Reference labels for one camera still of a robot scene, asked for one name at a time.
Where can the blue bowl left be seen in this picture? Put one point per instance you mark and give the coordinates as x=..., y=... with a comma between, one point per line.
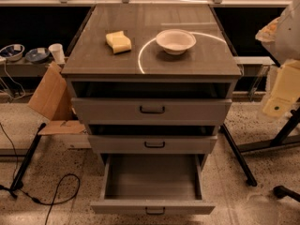
x=13, y=52

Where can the grey drawer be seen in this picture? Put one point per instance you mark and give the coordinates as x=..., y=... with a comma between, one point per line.
x=120, y=144
x=153, y=185
x=146, y=111

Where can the blue bowl right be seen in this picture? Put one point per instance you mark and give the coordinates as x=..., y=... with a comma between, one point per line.
x=37, y=55

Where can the blue bowl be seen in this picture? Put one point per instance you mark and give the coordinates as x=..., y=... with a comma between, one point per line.
x=37, y=55
x=13, y=52

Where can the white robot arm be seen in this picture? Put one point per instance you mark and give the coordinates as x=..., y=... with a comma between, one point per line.
x=281, y=37

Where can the black right stand leg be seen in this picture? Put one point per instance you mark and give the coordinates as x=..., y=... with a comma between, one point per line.
x=251, y=181

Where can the dark side table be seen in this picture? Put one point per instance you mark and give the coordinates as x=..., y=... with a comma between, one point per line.
x=283, y=137

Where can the yellow sponge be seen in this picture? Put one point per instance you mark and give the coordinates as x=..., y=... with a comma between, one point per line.
x=118, y=42

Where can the black chair caster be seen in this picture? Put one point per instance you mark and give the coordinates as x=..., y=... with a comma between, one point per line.
x=280, y=192

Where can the white paper cup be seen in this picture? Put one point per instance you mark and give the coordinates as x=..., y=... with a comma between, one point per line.
x=57, y=52

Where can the white bowl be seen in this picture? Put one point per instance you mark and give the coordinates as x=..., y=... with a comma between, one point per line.
x=175, y=41

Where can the grey drawer cabinet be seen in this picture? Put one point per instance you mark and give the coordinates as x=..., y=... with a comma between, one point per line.
x=206, y=71

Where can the brown cardboard box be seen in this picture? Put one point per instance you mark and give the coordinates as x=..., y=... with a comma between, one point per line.
x=52, y=100

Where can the black left stand leg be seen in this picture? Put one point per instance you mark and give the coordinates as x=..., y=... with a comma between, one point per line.
x=18, y=180

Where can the black stand leg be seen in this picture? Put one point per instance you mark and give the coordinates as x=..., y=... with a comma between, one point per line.
x=18, y=180
x=251, y=181

